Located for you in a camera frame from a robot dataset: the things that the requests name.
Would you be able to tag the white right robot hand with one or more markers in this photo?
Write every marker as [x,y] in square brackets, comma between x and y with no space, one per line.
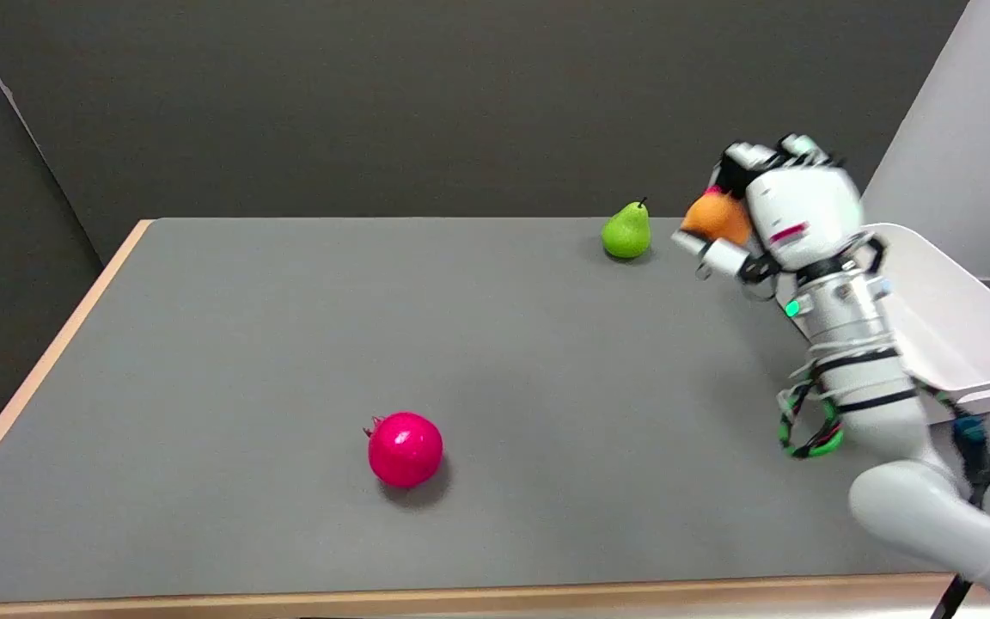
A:
[800,206]

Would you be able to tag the white plastic box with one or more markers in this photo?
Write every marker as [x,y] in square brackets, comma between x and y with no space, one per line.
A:
[950,318]

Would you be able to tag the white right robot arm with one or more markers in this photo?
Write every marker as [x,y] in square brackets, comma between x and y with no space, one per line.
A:
[890,413]

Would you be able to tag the red toy pomegranate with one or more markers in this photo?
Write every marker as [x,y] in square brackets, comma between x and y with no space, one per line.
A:
[405,449]

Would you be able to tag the green toy pear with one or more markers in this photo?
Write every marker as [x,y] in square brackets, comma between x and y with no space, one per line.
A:
[626,231]

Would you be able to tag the yellow orange toy duck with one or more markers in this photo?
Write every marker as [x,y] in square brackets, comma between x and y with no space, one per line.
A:
[717,217]

